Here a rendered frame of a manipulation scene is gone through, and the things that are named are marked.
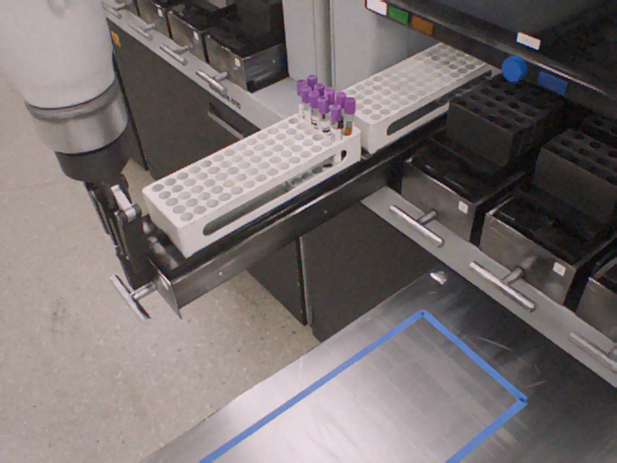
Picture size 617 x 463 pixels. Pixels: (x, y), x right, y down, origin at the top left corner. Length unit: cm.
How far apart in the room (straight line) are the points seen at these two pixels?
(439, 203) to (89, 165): 48
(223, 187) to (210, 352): 96
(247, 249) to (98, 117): 28
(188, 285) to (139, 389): 92
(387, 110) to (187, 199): 32
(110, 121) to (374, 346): 36
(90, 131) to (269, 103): 60
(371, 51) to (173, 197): 42
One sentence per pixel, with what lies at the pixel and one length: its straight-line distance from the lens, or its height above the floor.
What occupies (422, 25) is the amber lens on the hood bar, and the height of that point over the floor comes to 98.
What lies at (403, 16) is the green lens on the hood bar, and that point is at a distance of 90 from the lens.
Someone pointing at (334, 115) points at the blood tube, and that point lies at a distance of 82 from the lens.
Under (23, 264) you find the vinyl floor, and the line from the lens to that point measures 213.
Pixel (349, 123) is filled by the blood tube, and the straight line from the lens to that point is 85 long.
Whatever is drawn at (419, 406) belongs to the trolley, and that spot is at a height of 82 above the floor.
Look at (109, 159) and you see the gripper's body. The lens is 67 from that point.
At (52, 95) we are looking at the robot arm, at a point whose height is 108.
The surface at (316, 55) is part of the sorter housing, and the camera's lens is 115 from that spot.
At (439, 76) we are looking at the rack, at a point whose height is 86.
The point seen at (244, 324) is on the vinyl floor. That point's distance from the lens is 173.
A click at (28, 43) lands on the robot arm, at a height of 113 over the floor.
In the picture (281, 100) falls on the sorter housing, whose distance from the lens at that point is 119.
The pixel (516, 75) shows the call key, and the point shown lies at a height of 98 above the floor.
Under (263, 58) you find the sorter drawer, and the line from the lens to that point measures 122.
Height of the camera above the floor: 136
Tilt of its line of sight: 44 degrees down
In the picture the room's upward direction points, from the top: 4 degrees counter-clockwise
